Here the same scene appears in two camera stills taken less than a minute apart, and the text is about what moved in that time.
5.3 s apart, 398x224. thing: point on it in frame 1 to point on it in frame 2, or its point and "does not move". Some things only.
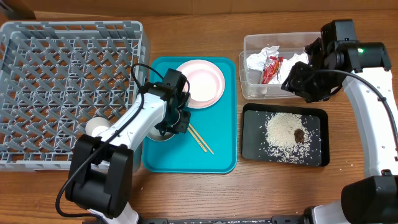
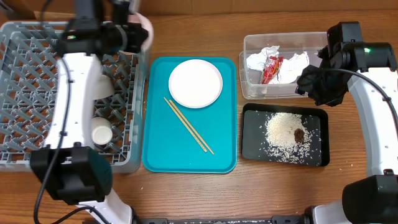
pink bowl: x=206 y=81 to x=145 y=23
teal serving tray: x=210 y=144 does not move
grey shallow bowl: x=155 y=134 to x=104 y=87
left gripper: x=183 y=125 to x=133 y=29
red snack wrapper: x=272 y=67 does not move
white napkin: x=259 y=61 does not move
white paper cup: x=96 y=126 does not move
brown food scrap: x=299 y=135 does not move
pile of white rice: x=280 y=142 does not move
